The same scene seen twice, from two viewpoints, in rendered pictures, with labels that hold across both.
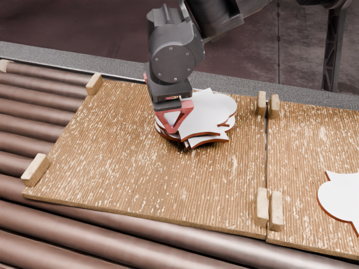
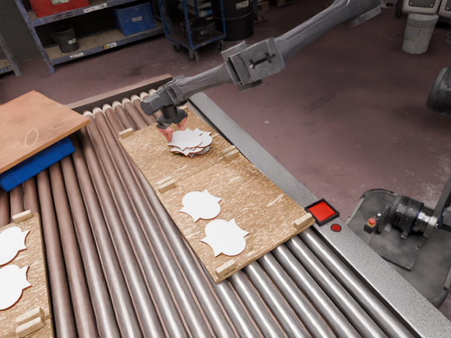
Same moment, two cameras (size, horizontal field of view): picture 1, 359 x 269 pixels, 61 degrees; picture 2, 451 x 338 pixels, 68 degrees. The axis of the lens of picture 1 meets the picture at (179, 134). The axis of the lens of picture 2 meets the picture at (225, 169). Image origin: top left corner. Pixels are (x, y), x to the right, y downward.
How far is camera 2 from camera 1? 102 cm
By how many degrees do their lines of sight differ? 37
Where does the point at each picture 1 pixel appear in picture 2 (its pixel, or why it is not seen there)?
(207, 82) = (233, 133)
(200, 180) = (164, 165)
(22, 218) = (112, 147)
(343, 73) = not seen: outside the picture
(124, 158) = (154, 145)
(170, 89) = (163, 120)
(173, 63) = (145, 108)
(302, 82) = not seen: outside the picture
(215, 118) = (189, 144)
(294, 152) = (209, 178)
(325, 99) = (274, 170)
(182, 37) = (150, 100)
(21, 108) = not seen: hidden behind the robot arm
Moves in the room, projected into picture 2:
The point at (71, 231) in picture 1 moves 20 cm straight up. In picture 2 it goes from (117, 157) to (101, 116)
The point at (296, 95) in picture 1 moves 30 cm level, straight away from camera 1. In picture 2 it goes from (264, 159) to (334, 139)
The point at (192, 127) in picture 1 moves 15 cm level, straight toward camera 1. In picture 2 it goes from (177, 143) to (143, 161)
